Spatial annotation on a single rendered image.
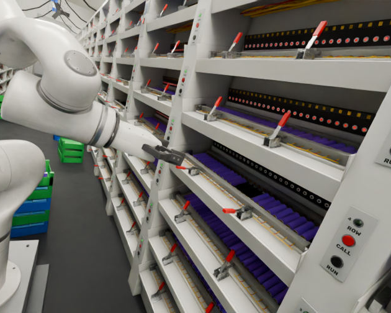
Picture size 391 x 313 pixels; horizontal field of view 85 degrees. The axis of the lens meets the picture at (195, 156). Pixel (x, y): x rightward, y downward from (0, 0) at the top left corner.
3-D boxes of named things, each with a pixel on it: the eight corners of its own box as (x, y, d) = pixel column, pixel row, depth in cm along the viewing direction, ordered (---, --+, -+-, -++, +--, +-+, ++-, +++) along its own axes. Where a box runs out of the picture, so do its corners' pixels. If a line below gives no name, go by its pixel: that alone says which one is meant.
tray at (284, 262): (290, 289, 44) (301, 255, 40) (169, 168, 91) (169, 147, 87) (342, 252, 53) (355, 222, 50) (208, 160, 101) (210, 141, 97)
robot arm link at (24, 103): (106, 92, 41) (88, 121, 46) (21, 53, 33) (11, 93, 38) (102, 124, 36) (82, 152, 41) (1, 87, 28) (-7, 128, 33)
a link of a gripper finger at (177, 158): (154, 157, 46) (179, 165, 50) (160, 163, 44) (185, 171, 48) (161, 144, 46) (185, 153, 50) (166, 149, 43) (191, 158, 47)
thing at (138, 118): (161, 159, 98) (160, 131, 93) (127, 126, 146) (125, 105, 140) (198, 153, 108) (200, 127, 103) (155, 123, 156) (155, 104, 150)
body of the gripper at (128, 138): (94, 137, 47) (139, 152, 54) (102, 153, 39) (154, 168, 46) (107, 106, 46) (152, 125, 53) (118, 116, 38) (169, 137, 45)
